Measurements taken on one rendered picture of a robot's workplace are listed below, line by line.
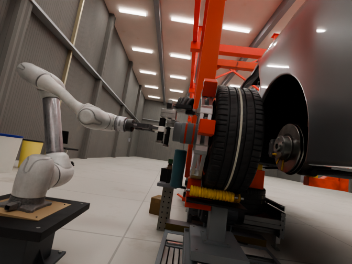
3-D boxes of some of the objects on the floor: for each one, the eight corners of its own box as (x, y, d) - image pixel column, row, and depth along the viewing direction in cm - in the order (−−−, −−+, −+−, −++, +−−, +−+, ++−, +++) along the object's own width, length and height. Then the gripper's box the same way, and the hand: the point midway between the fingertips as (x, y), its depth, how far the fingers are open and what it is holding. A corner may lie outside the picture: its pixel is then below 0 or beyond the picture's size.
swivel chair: (57, 162, 561) (64, 131, 572) (78, 165, 568) (85, 134, 580) (46, 163, 503) (54, 129, 514) (70, 166, 510) (77, 132, 522)
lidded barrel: (-4, 167, 356) (5, 133, 364) (22, 171, 352) (31, 137, 360) (-36, 168, 304) (-25, 129, 312) (-6, 174, 300) (4, 133, 308)
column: (167, 231, 176) (174, 185, 181) (156, 230, 176) (163, 183, 182) (168, 228, 186) (174, 184, 191) (157, 226, 186) (164, 182, 191)
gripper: (130, 133, 122) (166, 138, 120) (119, 128, 102) (162, 134, 100) (132, 121, 123) (168, 127, 121) (122, 114, 103) (164, 120, 101)
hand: (161, 129), depth 111 cm, fingers open, 7 cm apart
